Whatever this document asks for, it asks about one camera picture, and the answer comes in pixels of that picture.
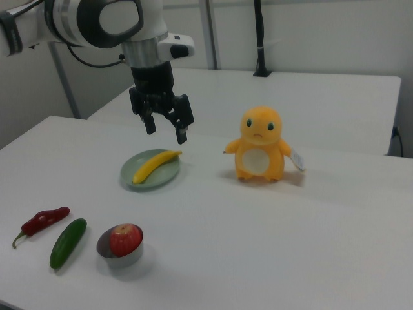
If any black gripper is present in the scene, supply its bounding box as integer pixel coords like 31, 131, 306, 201
128, 61, 195, 145

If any red chili pepper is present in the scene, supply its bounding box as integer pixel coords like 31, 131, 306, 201
12, 206, 71, 249

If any green plastic plate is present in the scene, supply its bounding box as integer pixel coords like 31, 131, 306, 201
120, 149, 181, 192

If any yellow banana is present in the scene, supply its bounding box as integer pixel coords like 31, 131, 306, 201
132, 149, 183, 185

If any orange plush toy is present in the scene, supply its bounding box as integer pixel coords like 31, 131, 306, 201
222, 106, 293, 183

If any red apple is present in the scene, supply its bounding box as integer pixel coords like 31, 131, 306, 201
108, 223, 142, 258

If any red tomato in bowl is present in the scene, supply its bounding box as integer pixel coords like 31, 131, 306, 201
96, 223, 145, 269

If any white plush toy tag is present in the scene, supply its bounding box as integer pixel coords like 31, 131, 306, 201
290, 150, 308, 172

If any green cucumber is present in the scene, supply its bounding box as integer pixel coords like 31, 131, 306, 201
49, 218, 88, 269

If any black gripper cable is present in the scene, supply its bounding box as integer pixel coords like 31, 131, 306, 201
66, 43, 126, 69

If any black camera stand pole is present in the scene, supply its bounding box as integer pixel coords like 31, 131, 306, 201
252, 0, 272, 78

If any black wall cable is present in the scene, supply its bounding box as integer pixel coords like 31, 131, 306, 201
394, 127, 405, 156

